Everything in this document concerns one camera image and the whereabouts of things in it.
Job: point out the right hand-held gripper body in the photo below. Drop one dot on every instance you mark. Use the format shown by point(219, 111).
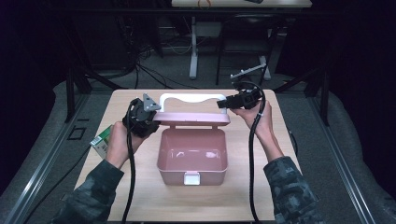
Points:
point(249, 98)

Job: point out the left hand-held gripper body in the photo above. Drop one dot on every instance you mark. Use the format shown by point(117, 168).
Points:
point(140, 119)

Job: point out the green and white carton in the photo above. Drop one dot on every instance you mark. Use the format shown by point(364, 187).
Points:
point(102, 143)

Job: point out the pink plastic box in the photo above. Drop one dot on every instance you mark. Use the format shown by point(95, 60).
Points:
point(193, 152)

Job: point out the person's right hand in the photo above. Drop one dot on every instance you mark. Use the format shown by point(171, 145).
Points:
point(266, 123)

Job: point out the person's left hand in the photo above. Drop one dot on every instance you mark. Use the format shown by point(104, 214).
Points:
point(116, 143)

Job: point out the black chair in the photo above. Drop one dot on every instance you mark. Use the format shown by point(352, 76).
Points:
point(246, 34)

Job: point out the white-legged desk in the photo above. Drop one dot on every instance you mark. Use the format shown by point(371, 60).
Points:
point(193, 46)

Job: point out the dark flat item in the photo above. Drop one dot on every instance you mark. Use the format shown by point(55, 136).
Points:
point(253, 1)

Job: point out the black frame stand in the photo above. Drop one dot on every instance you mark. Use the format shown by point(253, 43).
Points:
point(325, 99)
point(70, 93)

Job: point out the metal floor rail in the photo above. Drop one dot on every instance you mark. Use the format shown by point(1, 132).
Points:
point(342, 168)
point(40, 168)

